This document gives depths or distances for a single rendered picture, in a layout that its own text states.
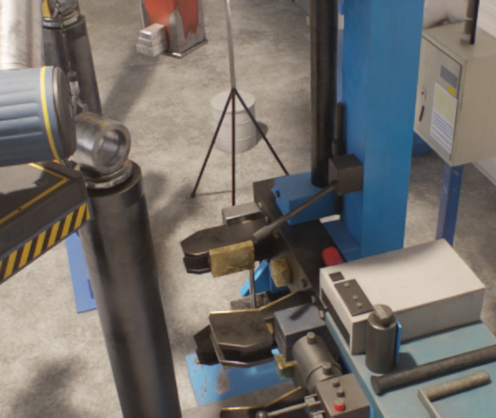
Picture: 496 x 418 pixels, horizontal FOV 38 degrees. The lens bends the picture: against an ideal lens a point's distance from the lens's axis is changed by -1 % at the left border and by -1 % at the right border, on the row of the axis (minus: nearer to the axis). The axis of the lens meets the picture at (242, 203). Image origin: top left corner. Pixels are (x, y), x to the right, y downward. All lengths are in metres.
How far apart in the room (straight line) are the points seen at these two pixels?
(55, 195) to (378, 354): 0.93
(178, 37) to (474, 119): 1.20
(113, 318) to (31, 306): 1.72
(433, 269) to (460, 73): 0.68
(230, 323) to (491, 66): 1.18
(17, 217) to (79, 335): 2.10
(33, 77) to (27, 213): 0.35
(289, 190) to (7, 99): 1.22
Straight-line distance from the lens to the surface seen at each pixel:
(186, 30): 1.80
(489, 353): 2.11
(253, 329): 2.25
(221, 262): 2.55
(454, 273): 2.18
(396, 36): 2.09
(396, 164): 2.30
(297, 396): 2.68
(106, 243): 2.15
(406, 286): 2.12
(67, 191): 1.81
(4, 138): 1.55
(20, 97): 1.55
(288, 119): 5.38
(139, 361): 2.47
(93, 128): 2.01
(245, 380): 3.29
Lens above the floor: 2.59
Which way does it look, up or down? 35 degrees down
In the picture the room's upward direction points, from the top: 4 degrees counter-clockwise
